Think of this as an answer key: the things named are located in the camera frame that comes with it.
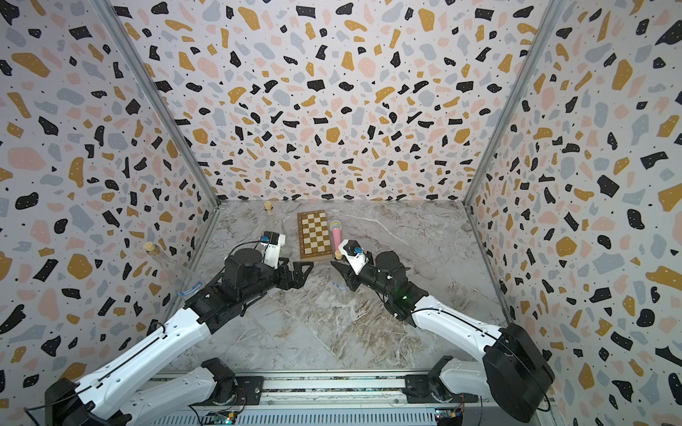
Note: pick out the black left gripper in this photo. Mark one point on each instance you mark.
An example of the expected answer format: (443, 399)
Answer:
(298, 280)

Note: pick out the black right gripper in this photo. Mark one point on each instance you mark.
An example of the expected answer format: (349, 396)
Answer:
(349, 276)

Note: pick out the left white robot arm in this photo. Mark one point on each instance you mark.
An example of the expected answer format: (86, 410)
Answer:
(113, 394)

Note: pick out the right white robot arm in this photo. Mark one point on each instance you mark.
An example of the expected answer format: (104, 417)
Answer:
(513, 371)

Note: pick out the glass bottle blue label back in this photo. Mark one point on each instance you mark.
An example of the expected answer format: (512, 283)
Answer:
(273, 223)

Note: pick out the glass bottle blue label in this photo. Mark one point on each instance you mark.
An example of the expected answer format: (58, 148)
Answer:
(185, 282)
(273, 223)

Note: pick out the glass bottle blue label left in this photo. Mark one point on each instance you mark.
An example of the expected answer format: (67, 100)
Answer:
(185, 282)

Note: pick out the wooden chessboard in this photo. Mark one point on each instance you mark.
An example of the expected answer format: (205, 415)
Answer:
(314, 237)

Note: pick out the pink toy microphone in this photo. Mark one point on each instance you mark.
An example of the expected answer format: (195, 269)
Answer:
(336, 229)

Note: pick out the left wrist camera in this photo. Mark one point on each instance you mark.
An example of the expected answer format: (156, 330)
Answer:
(272, 242)

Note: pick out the left metal corner post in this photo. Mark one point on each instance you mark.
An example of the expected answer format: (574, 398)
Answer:
(115, 28)

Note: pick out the metal corner post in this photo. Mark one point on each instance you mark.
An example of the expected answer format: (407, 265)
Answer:
(115, 28)
(547, 23)

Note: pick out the right metal corner post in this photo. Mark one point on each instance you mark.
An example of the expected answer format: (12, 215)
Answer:
(547, 23)

